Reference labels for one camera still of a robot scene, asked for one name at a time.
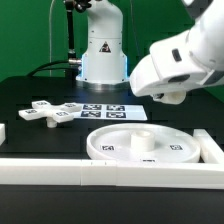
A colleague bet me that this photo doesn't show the white left fence block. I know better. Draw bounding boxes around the white left fence block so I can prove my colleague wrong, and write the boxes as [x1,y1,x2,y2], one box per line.
[0,123,6,146]

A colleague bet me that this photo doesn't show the white marker sheet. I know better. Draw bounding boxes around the white marker sheet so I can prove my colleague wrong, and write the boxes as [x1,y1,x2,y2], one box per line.
[73,104,147,121]

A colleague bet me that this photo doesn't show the grey thin cable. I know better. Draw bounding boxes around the grey thin cable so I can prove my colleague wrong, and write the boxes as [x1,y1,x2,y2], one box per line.
[48,0,58,78]

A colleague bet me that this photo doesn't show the black cable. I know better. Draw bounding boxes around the black cable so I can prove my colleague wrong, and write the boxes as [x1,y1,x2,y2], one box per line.
[27,59,82,78]

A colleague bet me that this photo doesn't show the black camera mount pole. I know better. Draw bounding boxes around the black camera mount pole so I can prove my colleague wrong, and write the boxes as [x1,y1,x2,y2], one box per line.
[63,0,92,65]

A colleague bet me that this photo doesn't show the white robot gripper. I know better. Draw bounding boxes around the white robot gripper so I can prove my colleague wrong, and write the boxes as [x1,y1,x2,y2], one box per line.
[130,31,206,96]

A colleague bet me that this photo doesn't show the white front fence bar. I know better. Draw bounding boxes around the white front fence bar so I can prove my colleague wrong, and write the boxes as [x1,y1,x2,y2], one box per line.
[0,158,224,189]

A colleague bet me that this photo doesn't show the white cross-shaped table base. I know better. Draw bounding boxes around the white cross-shaped table base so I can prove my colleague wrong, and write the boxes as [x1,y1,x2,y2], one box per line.
[18,100,82,128]

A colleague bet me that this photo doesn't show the white fence bar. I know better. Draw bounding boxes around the white fence bar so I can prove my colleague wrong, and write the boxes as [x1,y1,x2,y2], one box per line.
[193,129,224,164]
[0,158,224,189]

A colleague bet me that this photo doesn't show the white right fence bar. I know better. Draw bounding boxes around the white right fence bar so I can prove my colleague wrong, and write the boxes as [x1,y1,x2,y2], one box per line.
[193,129,224,164]

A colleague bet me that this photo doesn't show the white round table top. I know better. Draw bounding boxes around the white round table top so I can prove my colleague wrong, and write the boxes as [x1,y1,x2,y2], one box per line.
[86,123,200,163]

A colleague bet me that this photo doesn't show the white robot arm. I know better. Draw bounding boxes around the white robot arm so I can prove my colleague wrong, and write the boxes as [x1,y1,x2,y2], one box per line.
[130,0,224,100]

